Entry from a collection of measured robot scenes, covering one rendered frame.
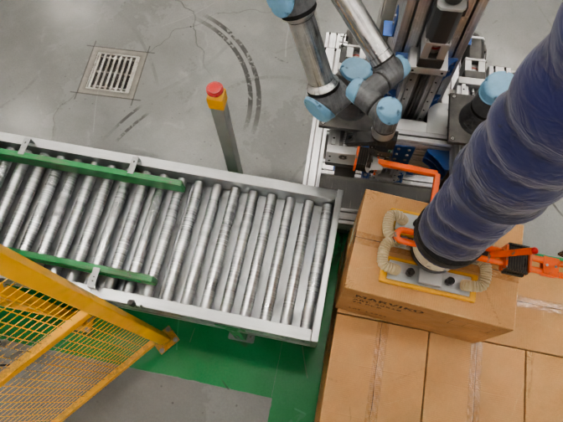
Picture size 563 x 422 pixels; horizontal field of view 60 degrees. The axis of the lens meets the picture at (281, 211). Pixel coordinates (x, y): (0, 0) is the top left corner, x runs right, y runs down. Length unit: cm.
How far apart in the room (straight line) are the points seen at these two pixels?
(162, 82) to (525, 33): 248
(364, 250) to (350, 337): 48
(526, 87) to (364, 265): 104
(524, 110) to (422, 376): 146
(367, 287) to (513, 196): 81
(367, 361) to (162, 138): 187
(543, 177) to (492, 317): 93
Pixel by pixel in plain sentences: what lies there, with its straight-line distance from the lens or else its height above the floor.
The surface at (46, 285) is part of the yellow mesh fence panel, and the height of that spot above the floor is 139.
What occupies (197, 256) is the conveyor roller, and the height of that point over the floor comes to 55.
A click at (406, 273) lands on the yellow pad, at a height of 99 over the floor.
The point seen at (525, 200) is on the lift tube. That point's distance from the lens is 113.
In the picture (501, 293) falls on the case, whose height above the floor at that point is 95.
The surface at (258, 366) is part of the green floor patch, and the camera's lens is 269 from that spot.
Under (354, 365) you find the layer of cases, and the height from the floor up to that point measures 54.
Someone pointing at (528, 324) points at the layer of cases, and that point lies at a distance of 238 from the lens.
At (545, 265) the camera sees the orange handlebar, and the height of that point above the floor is 109.
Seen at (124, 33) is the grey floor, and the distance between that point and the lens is 377.
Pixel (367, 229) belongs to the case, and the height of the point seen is 95.
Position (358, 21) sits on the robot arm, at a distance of 161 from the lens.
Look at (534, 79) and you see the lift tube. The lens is 93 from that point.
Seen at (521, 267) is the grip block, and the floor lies 109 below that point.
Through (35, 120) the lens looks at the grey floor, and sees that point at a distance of 357.
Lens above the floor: 268
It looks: 68 degrees down
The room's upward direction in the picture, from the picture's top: 4 degrees counter-clockwise
